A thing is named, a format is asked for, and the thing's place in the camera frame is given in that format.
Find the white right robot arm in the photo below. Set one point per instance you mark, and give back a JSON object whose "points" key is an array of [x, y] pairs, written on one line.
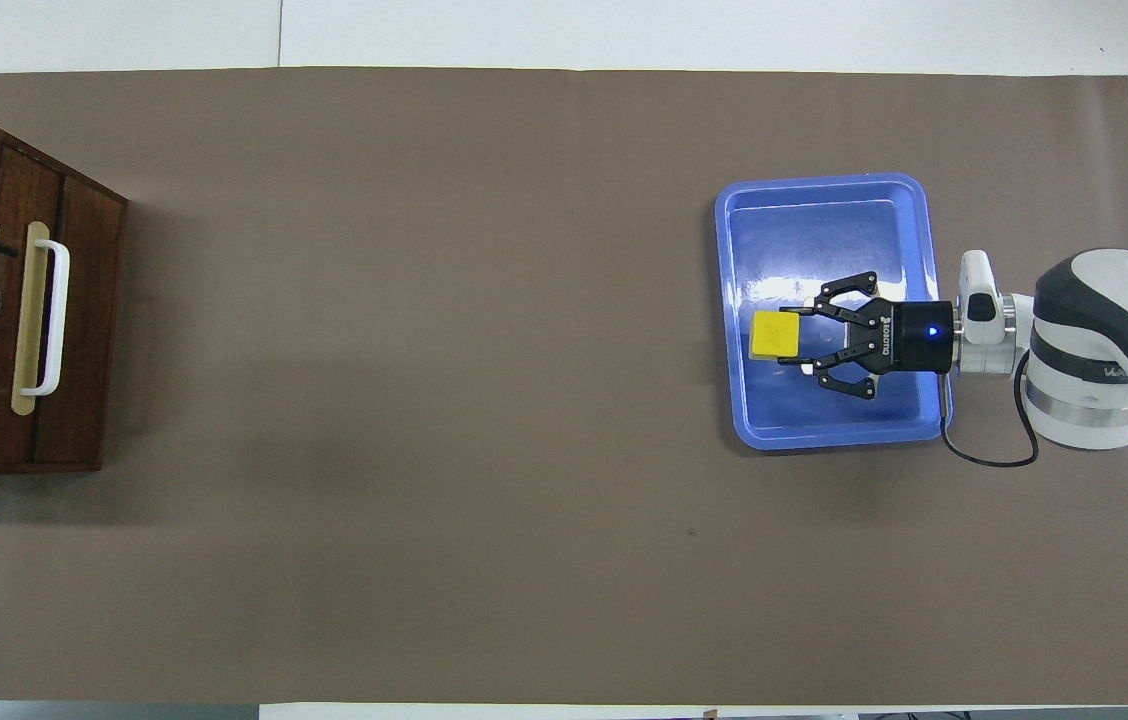
{"points": [[1094, 340]]}

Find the yellow cube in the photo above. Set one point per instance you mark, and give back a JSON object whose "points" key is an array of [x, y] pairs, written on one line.
{"points": [[774, 335]]}

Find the blue plastic tray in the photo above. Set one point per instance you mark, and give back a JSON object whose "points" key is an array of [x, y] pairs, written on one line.
{"points": [[824, 420]]}

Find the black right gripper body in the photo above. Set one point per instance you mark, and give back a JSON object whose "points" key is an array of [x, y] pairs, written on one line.
{"points": [[914, 335]]}

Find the brown table mat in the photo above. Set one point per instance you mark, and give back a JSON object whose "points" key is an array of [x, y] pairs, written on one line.
{"points": [[424, 400]]}

